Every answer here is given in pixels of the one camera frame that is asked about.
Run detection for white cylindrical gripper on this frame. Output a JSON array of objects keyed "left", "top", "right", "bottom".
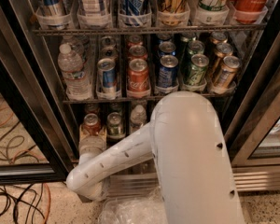
[{"left": 78, "top": 125, "right": 107, "bottom": 156}]

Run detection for red coke can bottom shelf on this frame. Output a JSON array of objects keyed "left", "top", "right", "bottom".
[{"left": 82, "top": 113, "right": 101, "bottom": 135}]

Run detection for red coke can shelf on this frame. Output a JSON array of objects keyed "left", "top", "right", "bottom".
[
  {"left": 82, "top": 113, "right": 101, "bottom": 135},
  {"left": 128, "top": 59, "right": 149, "bottom": 92}
]

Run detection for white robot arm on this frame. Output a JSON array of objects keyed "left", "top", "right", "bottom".
[{"left": 66, "top": 91, "right": 245, "bottom": 224}]

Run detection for green can bottom shelf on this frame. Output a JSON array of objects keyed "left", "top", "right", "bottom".
[{"left": 107, "top": 112, "right": 124, "bottom": 136}]

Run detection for green can shelf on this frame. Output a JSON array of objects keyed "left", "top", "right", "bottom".
[
  {"left": 184, "top": 54, "right": 209, "bottom": 86},
  {"left": 107, "top": 112, "right": 124, "bottom": 136}
]

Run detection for small water bottle bottom shelf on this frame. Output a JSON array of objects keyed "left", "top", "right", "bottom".
[{"left": 130, "top": 105, "right": 147, "bottom": 133}]

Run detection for large water bottle middle shelf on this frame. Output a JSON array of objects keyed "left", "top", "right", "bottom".
[{"left": 58, "top": 44, "right": 91, "bottom": 101}]

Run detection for left glass fridge door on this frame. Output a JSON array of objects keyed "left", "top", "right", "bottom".
[{"left": 0, "top": 0, "right": 77, "bottom": 185}]

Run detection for glass fridge door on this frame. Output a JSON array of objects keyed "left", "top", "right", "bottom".
[
  {"left": 225, "top": 18, "right": 280, "bottom": 173},
  {"left": 0, "top": 0, "right": 77, "bottom": 185}
]

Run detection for blue silver can middle shelf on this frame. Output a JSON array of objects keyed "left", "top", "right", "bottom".
[{"left": 97, "top": 58, "right": 117, "bottom": 93}]

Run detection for red coke can middle shelf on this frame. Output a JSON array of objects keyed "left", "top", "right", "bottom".
[{"left": 128, "top": 59, "right": 149, "bottom": 92}]

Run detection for blue pepsi can middle shelf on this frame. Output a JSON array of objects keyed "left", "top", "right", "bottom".
[{"left": 157, "top": 55, "right": 178, "bottom": 88}]

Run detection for green can middle shelf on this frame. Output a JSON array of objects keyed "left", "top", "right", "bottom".
[{"left": 184, "top": 54, "right": 209, "bottom": 86}]

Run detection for blue red bull can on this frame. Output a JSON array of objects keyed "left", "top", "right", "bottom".
[{"left": 43, "top": 0, "right": 65, "bottom": 30}]

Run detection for gold can middle shelf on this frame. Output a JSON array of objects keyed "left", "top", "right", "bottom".
[{"left": 212, "top": 55, "right": 241, "bottom": 89}]

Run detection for blue tall can top shelf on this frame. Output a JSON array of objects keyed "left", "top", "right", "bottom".
[{"left": 120, "top": 0, "right": 148, "bottom": 26}]

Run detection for gold tall can top shelf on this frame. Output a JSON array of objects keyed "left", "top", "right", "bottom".
[{"left": 158, "top": 0, "right": 187, "bottom": 26}]

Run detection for right glass fridge door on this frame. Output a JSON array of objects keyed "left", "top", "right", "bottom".
[{"left": 225, "top": 18, "right": 280, "bottom": 173}]

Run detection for red coca-cola bottle top shelf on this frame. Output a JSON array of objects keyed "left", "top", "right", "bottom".
[{"left": 234, "top": 0, "right": 267, "bottom": 24}]

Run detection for clear plastic bag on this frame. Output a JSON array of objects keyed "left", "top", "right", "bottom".
[{"left": 98, "top": 189, "right": 168, "bottom": 224}]

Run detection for middle wire shelf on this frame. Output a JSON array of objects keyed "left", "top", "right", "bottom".
[{"left": 63, "top": 91, "right": 235, "bottom": 105}]

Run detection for wire shelf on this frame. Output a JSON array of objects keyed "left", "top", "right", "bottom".
[
  {"left": 63, "top": 91, "right": 235, "bottom": 105},
  {"left": 32, "top": 23, "right": 267, "bottom": 36}
]

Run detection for orange cable on floor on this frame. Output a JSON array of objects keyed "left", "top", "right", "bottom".
[{"left": 0, "top": 105, "right": 51, "bottom": 224}]

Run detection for black cables on floor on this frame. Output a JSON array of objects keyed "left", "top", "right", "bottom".
[{"left": 0, "top": 120, "right": 46, "bottom": 224}]

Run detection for top wire shelf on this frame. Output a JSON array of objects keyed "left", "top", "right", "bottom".
[{"left": 32, "top": 23, "right": 267, "bottom": 36}]

